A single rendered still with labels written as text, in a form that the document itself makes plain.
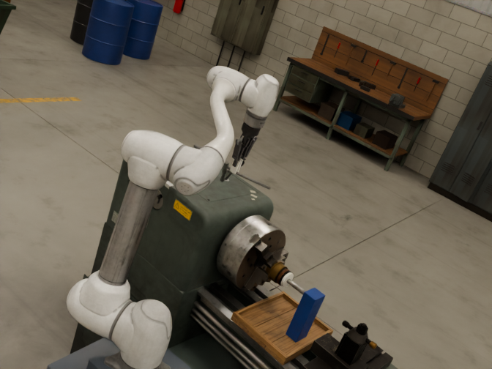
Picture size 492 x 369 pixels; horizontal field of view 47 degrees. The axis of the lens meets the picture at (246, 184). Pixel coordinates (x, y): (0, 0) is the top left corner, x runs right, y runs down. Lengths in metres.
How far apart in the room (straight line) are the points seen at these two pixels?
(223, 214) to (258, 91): 0.54
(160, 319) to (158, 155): 0.57
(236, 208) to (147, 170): 0.72
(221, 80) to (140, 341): 1.02
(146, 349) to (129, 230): 0.41
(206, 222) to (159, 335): 0.55
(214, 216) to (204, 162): 0.57
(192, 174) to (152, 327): 0.55
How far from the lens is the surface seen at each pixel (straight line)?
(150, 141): 1.86
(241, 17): 10.16
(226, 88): 2.24
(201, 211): 2.35
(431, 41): 8.90
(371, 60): 9.15
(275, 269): 2.43
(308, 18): 9.75
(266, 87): 2.23
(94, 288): 2.05
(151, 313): 2.00
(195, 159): 1.83
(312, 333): 2.56
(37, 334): 3.46
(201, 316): 2.61
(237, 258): 2.39
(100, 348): 2.32
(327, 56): 9.47
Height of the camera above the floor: 2.29
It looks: 22 degrees down
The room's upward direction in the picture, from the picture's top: 20 degrees clockwise
